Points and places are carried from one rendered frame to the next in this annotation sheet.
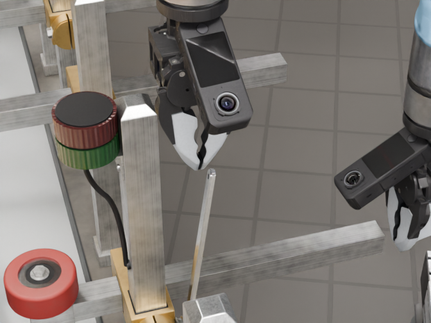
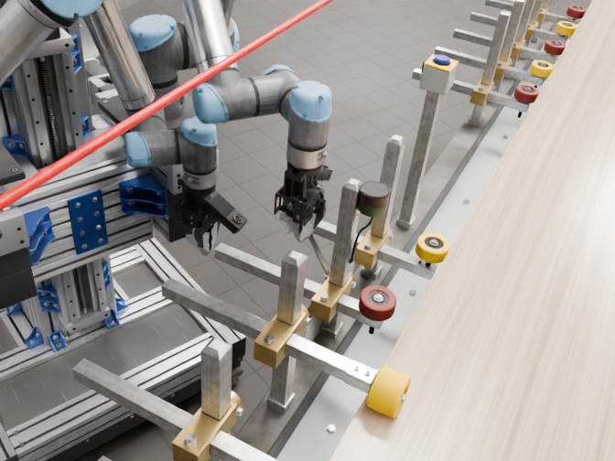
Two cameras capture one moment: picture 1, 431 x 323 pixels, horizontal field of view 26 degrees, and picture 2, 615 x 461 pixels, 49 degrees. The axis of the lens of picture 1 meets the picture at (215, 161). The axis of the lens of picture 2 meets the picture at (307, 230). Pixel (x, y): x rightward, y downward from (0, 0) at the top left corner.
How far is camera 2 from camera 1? 181 cm
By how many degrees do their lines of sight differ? 94
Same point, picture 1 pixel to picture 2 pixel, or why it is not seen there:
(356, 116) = not seen: outside the picture
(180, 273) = (312, 284)
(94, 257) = (290, 408)
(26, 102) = (318, 349)
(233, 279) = not seen: hidden behind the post
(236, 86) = not seen: hidden behind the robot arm
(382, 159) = (224, 207)
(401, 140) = (213, 199)
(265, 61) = (176, 285)
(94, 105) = (370, 187)
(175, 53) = (314, 187)
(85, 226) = (275, 430)
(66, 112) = (383, 191)
